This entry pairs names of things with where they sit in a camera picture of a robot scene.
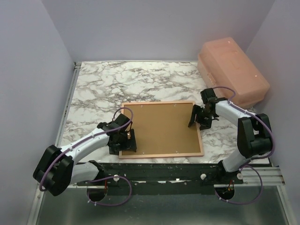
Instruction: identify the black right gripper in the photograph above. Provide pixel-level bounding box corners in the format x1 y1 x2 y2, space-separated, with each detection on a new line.
188 105 214 131

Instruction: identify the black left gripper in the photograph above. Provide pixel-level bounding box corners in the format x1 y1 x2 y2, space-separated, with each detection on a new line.
111 129 136 156

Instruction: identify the pink wooden picture frame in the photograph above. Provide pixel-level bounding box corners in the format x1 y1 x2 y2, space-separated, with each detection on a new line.
118 100 204 159

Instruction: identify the brown cardboard backing board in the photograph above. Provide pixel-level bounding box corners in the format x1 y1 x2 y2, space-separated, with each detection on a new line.
120 103 202 156

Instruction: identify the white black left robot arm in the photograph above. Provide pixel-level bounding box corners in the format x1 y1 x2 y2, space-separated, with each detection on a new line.
33 120 137 196

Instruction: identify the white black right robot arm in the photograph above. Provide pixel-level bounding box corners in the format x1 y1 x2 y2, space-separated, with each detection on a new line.
188 99 275 184

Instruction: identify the translucent pink plastic box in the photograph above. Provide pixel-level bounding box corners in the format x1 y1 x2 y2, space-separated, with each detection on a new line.
197 37 270 108

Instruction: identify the aluminium front rail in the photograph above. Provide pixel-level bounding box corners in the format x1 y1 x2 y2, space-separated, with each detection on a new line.
33 162 284 196

